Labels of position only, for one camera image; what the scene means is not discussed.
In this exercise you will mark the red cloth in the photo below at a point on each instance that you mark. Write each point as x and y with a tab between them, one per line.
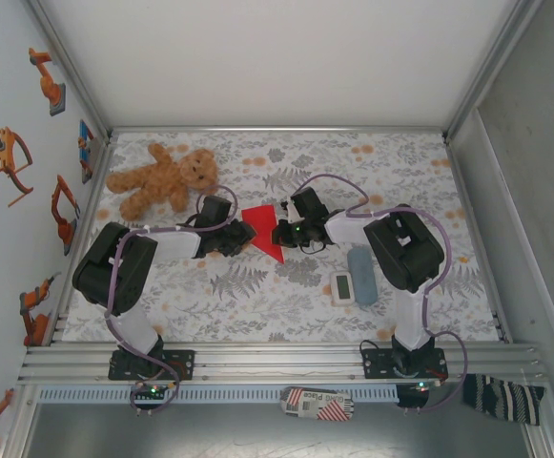
263	229

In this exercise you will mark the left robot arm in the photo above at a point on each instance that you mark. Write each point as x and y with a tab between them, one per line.
109	272

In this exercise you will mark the white digital timer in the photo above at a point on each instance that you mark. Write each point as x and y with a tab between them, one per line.
342	288

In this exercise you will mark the blue-grey oblong case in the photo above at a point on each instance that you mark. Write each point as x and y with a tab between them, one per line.
362	276

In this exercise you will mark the floral patterned tablecloth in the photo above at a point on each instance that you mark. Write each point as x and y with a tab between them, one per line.
257	310

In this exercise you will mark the brown teddy bear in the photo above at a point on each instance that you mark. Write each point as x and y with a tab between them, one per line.
162	176

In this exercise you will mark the small circuit board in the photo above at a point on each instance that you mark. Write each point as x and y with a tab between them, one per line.
424	385
152	391

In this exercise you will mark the red white printed packet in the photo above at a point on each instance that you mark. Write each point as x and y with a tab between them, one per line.
317	403

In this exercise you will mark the black white striped sock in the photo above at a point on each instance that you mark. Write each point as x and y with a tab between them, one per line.
500	398

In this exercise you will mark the aluminium frame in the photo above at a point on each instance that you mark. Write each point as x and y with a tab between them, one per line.
276	355

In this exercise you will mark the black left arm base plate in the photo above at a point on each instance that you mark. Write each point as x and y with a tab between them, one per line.
183	365

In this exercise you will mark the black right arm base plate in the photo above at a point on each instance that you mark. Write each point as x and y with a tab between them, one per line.
374	365

